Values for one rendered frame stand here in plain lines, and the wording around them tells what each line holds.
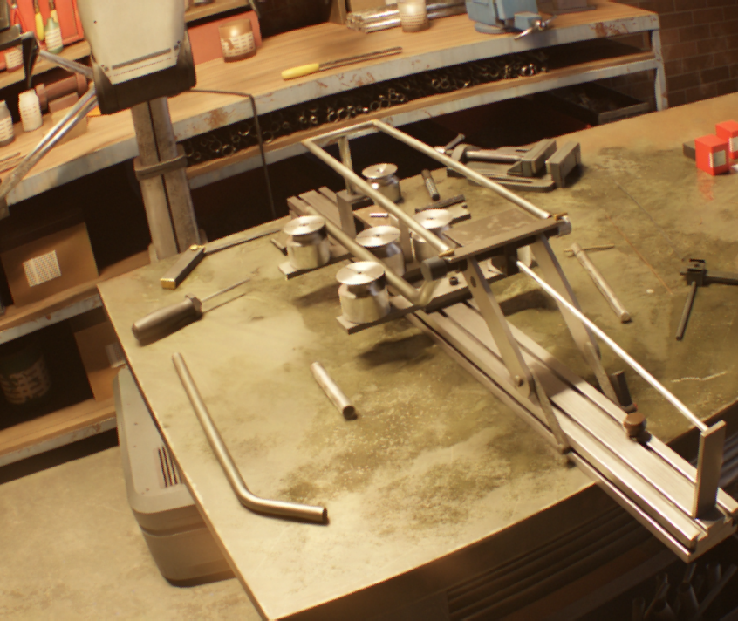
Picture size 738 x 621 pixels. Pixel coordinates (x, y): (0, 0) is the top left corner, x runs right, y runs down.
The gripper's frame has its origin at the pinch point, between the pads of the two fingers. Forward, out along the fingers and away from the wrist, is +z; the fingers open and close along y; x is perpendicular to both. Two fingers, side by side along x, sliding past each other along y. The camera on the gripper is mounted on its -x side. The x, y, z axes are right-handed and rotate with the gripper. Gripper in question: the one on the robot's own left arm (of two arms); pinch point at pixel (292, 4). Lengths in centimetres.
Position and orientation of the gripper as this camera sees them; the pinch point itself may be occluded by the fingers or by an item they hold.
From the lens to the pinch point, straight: 137.7
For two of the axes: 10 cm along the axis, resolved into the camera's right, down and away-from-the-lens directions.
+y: 9.5, -2.6, 1.7
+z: 2.7, 9.6, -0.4
